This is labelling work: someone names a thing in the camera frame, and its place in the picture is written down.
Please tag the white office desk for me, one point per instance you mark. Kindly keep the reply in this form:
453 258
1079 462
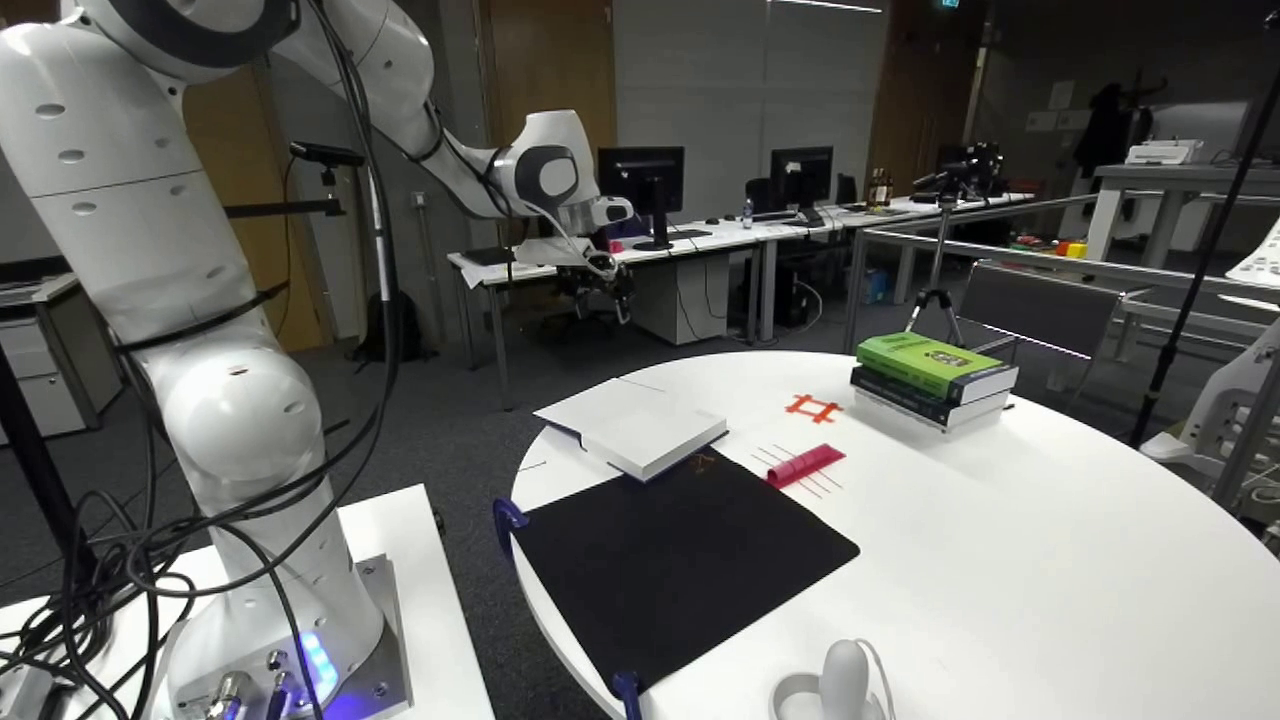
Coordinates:
762 239

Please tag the blue book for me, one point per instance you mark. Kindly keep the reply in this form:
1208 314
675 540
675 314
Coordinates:
634 429

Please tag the metal frame table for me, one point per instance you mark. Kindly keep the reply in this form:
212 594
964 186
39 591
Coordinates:
1079 309

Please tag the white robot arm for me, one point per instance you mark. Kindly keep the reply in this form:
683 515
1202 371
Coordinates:
96 139

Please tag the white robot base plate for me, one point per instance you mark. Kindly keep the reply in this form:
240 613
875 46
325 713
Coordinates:
403 613

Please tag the black mat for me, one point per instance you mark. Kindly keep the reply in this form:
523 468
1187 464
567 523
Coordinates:
653 573

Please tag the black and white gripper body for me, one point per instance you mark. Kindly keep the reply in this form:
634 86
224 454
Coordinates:
567 253

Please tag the right black monitor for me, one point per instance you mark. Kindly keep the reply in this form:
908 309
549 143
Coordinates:
801 178

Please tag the dark book under green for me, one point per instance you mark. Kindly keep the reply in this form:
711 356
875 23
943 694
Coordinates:
921 406

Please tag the black monitor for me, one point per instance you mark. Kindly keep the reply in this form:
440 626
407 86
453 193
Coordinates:
801 178
651 183

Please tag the red rectangular block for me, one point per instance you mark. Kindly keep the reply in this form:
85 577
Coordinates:
801 464

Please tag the left black monitor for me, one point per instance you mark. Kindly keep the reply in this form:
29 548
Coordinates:
651 183

